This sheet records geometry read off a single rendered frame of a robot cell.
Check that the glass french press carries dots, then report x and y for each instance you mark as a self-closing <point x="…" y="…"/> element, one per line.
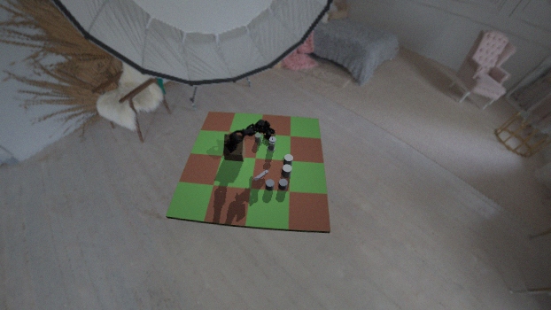
<point x="271" y="143"/>

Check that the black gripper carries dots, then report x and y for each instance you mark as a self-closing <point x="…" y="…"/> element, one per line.
<point x="268" y="133"/>

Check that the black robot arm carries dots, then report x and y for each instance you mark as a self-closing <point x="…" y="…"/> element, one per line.
<point x="232" y="144"/>

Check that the grey flat bar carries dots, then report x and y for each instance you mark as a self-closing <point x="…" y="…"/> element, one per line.
<point x="260" y="175"/>

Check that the white cylinder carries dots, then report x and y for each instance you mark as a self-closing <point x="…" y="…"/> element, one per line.
<point x="288" y="159"/>
<point x="286" y="171"/>

